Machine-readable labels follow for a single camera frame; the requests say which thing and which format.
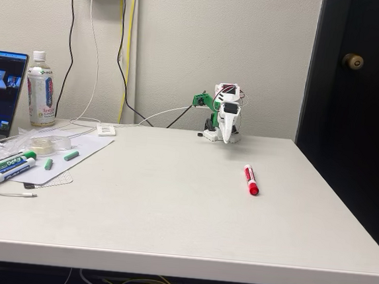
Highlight red dry erase marker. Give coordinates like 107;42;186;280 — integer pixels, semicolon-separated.
241;164;263;197

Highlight green dry erase marker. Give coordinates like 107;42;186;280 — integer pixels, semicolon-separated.
0;148;38;182

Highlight white plastic adapter box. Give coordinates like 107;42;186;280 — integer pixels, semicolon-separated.
95;122;117;138

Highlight brass door knob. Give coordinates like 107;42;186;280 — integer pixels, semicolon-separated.
341;52;365;72

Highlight dark door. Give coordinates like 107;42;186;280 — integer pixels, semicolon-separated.
285;0;379;259

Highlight white paper sheet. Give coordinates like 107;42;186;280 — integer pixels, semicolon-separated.
6;126;116;192

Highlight white mesh pad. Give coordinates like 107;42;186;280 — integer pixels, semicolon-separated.
34;169;75;191

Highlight plastic tea bottle white cap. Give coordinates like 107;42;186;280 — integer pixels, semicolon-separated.
22;50;62;129

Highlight clear plastic bags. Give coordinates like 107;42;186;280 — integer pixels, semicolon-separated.
0;125;35;172

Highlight grey laptop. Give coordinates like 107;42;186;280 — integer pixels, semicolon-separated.
0;50;30;153

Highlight red black servo cable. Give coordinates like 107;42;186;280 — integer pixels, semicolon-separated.
211;87;249;121

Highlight green camera mount with camera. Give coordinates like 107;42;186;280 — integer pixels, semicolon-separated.
190;89;223;128

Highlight white usb cable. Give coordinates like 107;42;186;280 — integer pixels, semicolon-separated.
112;98;196;136

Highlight black camera cable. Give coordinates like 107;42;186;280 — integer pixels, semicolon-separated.
109;0;208;132

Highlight yellow cable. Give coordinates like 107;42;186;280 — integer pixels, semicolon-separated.
118;0;137;124
114;0;128;60

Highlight white cable under table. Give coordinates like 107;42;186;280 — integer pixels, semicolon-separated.
78;268;106;284

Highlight thin white plug cable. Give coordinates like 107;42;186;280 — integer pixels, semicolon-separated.
0;183;39;200

